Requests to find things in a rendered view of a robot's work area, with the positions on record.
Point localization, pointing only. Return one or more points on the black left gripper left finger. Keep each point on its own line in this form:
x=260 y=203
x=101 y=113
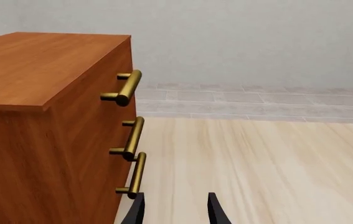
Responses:
x=136 y=212

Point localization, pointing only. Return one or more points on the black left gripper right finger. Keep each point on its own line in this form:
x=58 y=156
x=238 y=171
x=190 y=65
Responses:
x=218 y=212

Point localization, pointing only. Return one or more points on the wooden cabinet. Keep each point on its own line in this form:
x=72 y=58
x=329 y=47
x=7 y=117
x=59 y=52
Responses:
x=39 y=116

